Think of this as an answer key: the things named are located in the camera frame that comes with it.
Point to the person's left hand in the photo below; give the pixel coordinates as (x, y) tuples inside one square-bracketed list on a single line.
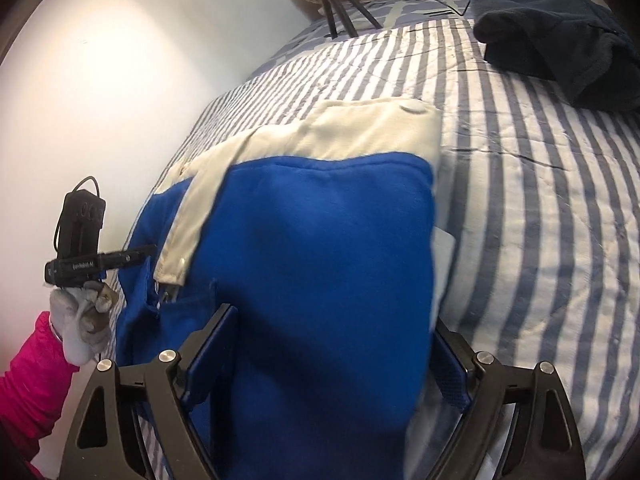
[(70, 320)]

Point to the dark navy garment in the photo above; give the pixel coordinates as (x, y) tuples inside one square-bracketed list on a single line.
[(550, 35)]

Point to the cream and blue jacket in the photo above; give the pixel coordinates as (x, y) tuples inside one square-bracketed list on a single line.
[(310, 240)]

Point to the blue striped bed sheet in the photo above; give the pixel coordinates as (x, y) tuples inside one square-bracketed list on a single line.
[(525, 210)]

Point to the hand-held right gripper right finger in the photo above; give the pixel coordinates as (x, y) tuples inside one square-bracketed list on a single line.
[(452, 380)]

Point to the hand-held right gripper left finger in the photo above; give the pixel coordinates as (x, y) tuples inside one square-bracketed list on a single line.
[(215, 350)]

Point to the person's left forearm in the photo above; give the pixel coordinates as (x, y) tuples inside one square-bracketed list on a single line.
[(30, 385)]

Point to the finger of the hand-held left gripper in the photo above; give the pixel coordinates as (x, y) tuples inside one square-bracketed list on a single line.
[(130, 256)]

